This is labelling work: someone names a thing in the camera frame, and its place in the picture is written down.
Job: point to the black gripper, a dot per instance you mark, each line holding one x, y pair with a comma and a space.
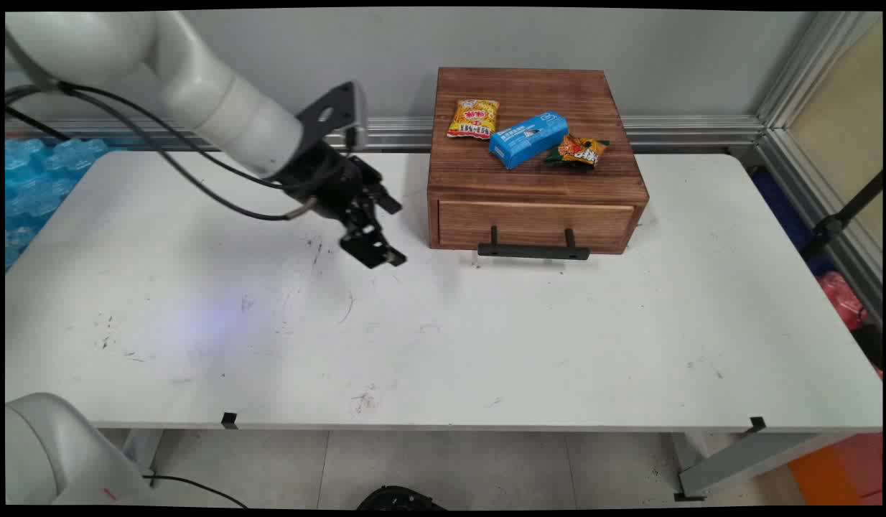
321, 179

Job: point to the yellow snack packet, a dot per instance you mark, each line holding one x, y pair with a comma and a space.
474, 119

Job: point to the brown wooden cabinet box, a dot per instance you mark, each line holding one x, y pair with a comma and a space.
529, 172

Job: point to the blue tissue pack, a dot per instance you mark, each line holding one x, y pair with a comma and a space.
527, 139

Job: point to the orange green snack packet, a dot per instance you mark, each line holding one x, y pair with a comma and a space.
578, 151

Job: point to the black round floor object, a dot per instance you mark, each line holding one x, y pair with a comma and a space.
400, 498

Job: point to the blue bubble wrap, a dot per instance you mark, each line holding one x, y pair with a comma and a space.
34, 187

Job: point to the dark blue bin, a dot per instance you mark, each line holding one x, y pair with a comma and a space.
784, 212

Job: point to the black stand pole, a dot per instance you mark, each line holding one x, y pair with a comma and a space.
841, 215

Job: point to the red plastic bag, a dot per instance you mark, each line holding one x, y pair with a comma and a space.
841, 298

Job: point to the orange floor box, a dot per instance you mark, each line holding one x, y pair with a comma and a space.
838, 470

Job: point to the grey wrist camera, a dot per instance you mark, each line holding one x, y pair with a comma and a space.
357, 108

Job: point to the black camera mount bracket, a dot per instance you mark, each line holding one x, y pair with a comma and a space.
327, 113

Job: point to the horizontal aluminium rail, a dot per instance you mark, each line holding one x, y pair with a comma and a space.
673, 131

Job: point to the aluminium corner frame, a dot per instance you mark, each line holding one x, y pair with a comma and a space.
787, 93

